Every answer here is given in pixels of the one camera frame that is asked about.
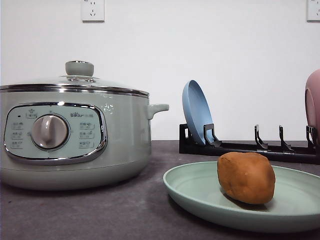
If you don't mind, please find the blue plate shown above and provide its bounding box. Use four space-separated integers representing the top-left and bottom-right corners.
182 79 214 145

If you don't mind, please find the glass pot lid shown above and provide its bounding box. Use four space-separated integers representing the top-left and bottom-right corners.
0 60 150 96

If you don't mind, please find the black dish rack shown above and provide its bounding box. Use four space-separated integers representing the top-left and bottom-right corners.
179 123 320 165

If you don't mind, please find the pink bowl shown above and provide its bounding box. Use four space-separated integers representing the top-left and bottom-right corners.
304 68 320 143

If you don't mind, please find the white wall socket right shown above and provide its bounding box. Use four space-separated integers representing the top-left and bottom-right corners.
306 0 320 24

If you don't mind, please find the green plate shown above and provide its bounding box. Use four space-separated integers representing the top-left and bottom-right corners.
163 161 320 233

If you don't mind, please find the white wall socket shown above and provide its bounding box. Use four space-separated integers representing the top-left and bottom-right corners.
80 0 106 24
306 0 320 24

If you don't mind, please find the white wall socket left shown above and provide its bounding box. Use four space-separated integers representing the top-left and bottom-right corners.
80 0 106 24

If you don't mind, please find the green electric steamer pot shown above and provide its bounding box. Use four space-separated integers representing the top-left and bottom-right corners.
0 86 169 190

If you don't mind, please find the grey table cloth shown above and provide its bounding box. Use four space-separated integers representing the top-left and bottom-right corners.
0 140 320 240

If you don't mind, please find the brown potato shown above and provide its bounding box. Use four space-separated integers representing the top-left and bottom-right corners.
217 152 276 205

